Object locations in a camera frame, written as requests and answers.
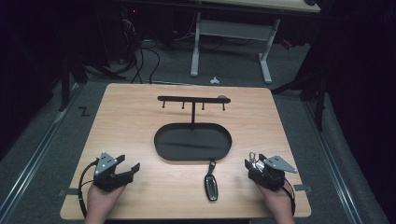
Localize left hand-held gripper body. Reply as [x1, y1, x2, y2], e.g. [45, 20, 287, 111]
[92, 151, 135, 192]

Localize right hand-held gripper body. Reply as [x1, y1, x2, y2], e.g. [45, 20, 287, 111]
[248, 154, 299, 191]

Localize silver carabiner keychain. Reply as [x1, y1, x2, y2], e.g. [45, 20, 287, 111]
[247, 151, 266, 173]

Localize person's left hand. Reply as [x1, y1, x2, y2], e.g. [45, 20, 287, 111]
[86, 185, 126, 217]

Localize person's right hand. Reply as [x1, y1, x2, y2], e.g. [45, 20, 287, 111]
[254, 182, 296, 218]

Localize grey tape tab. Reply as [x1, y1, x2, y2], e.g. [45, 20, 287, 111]
[58, 188, 78, 198]
[293, 184, 314, 193]

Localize black car key fob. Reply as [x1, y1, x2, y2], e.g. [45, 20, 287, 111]
[204, 160, 219, 203]

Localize dark metal stand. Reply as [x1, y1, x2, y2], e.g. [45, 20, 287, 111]
[58, 54, 72, 113]
[270, 60, 329, 133]

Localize white metal-framed desk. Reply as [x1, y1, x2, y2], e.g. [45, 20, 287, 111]
[190, 0, 322, 86]

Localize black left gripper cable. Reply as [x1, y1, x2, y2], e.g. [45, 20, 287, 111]
[78, 159, 100, 218]

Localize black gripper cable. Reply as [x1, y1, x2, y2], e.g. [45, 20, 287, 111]
[78, 159, 100, 218]
[282, 177, 297, 217]

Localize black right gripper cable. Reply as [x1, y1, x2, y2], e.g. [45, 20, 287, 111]
[282, 177, 297, 217]

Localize metal floor rail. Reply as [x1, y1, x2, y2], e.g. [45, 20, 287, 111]
[302, 102, 364, 224]
[0, 83, 82, 220]

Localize black floor cables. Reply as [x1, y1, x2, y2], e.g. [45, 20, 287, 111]
[120, 17, 162, 85]

